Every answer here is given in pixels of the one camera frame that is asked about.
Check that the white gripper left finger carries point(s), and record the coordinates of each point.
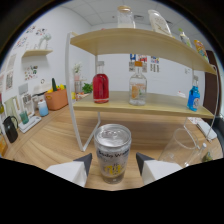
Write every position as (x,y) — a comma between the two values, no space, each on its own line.
(69,170)

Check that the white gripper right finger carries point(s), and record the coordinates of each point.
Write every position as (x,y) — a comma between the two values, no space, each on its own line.
(157,169)

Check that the silver black soda water can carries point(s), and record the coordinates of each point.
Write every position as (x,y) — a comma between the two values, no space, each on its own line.
(112,156)

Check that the glass jar with limes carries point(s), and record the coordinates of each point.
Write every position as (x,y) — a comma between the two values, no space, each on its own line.
(207,157)

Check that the green cup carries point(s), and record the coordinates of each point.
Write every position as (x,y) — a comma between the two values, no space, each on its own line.
(24,117)

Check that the clear stemless drinking glass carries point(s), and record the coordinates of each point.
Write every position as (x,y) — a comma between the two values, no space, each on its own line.
(178,150)

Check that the white tray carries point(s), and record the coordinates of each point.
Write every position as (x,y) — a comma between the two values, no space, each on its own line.
(30,125)

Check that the white notebook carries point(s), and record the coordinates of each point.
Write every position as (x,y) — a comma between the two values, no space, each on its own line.
(206,130)

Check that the white bottle with blue base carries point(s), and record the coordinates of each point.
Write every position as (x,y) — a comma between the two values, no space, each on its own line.
(43,109)

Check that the black handbag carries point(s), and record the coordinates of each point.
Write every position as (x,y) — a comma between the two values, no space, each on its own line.
(10,131)

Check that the orange storage basket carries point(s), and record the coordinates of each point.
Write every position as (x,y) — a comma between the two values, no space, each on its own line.
(56,100)

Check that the blue liquid glass bottle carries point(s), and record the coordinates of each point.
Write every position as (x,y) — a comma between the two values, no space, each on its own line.
(193,98)

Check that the clear bottle with orange cap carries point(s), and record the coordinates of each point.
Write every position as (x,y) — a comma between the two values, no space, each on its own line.
(138,90)

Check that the green potted plant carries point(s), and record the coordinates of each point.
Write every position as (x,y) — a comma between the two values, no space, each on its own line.
(87,88)

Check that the red liquid glass bottle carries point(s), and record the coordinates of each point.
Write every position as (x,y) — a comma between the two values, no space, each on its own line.
(101,88)

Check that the dark brown door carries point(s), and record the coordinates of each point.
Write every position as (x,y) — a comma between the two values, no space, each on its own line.
(210,86)

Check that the two-tier wood shelf rack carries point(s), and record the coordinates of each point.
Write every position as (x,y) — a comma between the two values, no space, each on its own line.
(140,43)

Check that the white figurine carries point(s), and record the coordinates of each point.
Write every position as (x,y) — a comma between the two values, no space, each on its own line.
(45,41)

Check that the clear bottle with green cap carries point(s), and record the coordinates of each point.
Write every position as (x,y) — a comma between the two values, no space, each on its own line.
(185,39)

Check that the glass jar with cork lid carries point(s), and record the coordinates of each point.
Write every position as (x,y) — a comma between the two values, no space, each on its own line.
(126,18)

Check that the wooden wall shelf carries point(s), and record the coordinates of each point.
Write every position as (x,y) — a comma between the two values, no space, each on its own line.
(37,52)

